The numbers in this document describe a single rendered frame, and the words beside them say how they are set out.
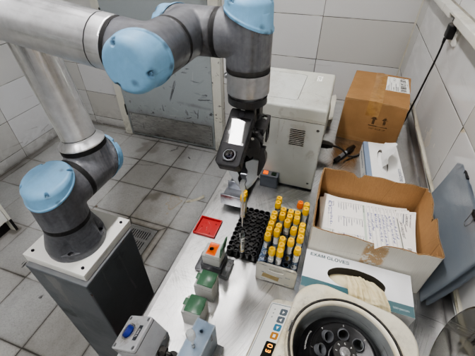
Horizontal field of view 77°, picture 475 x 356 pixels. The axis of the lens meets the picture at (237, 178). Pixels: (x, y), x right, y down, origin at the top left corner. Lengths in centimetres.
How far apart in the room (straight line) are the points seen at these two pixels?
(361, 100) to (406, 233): 56
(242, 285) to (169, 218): 142
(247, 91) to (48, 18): 29
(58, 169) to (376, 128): 110
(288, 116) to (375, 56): 137
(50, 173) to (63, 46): 39
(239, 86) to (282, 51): 173
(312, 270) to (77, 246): 59
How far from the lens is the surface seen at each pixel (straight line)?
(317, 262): 77
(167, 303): 79
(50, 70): 78
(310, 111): 88
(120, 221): 95
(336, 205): 93
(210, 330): 64
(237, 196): 91
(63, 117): 81
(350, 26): 215
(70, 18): 48
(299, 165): 99
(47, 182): 79
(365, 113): 129
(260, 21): 48
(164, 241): 203
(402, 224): 95
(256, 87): 51
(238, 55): 49
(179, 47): 44
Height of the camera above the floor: 157
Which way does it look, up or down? 41 degrees down
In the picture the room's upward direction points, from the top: straight up
